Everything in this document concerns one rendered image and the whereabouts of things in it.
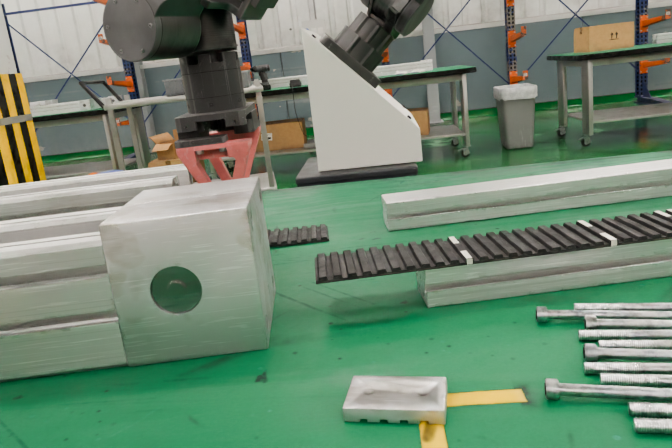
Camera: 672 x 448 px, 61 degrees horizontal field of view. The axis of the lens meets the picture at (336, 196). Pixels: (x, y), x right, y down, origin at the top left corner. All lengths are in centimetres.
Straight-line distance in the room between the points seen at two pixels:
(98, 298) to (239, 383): 10
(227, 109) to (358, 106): 41
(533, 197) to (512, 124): 481
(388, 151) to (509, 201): 37
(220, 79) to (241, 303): 26
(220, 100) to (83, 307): 25
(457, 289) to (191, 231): 18
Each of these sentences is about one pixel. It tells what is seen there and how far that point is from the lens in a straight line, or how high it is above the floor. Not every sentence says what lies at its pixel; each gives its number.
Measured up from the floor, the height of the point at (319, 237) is 78.
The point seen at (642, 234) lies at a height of 81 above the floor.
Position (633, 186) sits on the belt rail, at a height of 79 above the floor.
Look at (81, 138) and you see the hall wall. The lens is 911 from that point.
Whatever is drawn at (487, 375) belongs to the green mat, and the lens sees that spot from 34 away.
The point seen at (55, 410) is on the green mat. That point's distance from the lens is 38.
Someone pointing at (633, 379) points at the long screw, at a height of 78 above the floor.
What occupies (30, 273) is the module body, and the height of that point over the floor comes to 85.
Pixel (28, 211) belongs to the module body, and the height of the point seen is 85.
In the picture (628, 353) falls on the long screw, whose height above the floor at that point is 79.
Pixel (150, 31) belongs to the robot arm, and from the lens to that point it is 50.
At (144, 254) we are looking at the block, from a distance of 37.
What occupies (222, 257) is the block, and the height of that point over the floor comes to 84.
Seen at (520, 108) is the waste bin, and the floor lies 36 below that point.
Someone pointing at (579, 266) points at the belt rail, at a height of 79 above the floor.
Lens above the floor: 95
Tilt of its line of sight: 13 degrees down
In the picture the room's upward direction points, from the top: 7 degrees counter-clockwise
